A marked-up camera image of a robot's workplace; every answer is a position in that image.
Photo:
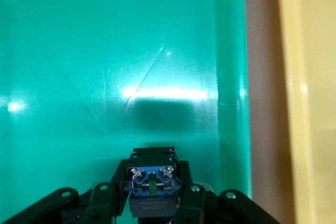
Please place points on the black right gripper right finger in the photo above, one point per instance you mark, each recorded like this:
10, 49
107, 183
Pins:
193, 195

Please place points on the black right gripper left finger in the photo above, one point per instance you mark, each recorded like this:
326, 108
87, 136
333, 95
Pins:
105, 195

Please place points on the green push button switch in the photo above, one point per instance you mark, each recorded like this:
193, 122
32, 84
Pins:
152, 182

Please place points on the green plastic tray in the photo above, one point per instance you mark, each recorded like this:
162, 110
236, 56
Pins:
105, 64

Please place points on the yellow plastic tray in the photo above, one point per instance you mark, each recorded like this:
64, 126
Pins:
309, 90

